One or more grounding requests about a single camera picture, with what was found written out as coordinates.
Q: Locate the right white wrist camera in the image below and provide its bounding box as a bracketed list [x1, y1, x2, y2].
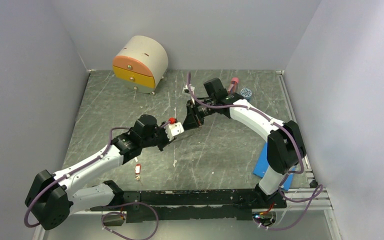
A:
[182, 84, 195, 99]

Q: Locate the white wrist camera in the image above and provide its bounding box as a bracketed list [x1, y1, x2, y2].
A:
[164, 117, 185, 141]
[182, 84, 195, 99]

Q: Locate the aluminium frame rail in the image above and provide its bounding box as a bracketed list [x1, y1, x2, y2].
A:
[40, 188, 334, 216]

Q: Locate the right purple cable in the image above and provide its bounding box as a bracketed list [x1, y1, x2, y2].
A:
[186, 72, 324, 232]

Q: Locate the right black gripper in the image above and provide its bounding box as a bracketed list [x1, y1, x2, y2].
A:
[182, 97, 217, 131]

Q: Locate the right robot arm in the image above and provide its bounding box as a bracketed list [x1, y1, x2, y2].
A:
[182, 74, 307, 208]

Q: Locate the blue foam sheet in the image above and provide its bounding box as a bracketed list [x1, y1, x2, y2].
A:
[252, 143, 294, 191]

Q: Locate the round beige drawer box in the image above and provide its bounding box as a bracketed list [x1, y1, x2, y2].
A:
[112, 35, 169, 95]

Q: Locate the pink capped brown vial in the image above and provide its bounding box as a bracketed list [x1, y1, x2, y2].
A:
[227, 77, 239, 94]

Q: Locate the blue round tin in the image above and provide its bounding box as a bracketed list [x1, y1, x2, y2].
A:
[239, 88, 253, 102]

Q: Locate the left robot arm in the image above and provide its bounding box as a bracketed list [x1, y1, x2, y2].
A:
[23, 114, 185, 230]

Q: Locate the key with red label fob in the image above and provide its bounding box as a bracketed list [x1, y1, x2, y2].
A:
[134, 163, 142, 182]

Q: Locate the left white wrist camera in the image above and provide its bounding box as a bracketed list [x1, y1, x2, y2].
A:
[164, 117, 185, 141]

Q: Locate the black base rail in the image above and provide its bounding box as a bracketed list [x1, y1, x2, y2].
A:
[90, 188, 287, 223]

